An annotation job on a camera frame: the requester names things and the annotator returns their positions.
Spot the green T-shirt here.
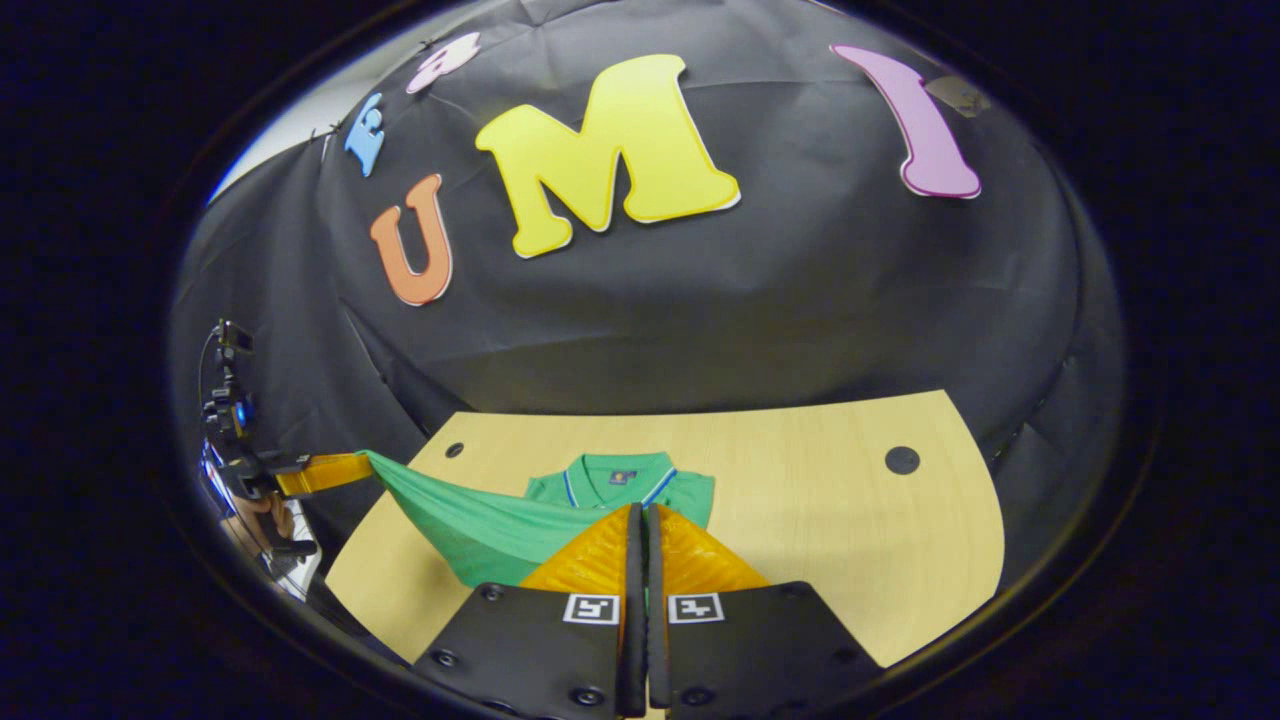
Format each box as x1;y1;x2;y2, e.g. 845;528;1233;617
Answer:
362;450;716;589

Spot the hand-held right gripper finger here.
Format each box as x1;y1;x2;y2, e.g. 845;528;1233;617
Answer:
412;503;647;719
645;503;883;719

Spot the black backdrop cloth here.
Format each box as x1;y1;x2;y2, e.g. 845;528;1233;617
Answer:
170;0;1126;601

